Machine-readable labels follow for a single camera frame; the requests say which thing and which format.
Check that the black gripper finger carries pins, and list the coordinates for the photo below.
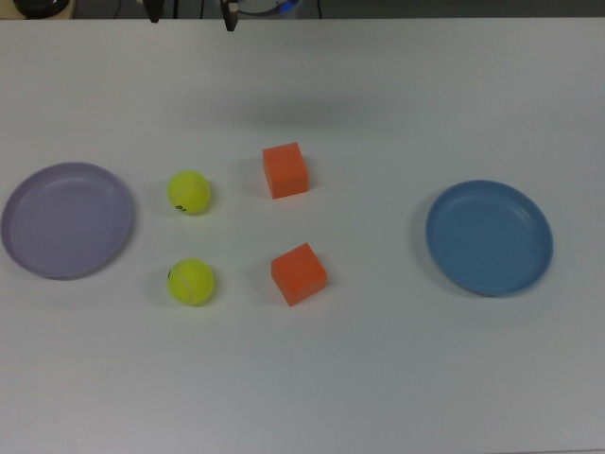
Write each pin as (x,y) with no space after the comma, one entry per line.
(230,19)
(154,12)

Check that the orange foam cube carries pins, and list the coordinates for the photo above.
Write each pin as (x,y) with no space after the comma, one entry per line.
(285,171)
(299,275)

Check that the yellow tennis ball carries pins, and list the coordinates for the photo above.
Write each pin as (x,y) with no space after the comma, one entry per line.
(189,191)
(190,282)

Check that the black round object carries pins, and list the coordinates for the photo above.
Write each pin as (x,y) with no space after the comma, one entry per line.
(40,5)

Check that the lilac round plate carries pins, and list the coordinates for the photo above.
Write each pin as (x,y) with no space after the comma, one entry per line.
(66,222)

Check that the blue round plate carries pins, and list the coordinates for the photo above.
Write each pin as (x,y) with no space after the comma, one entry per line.
(489,239)

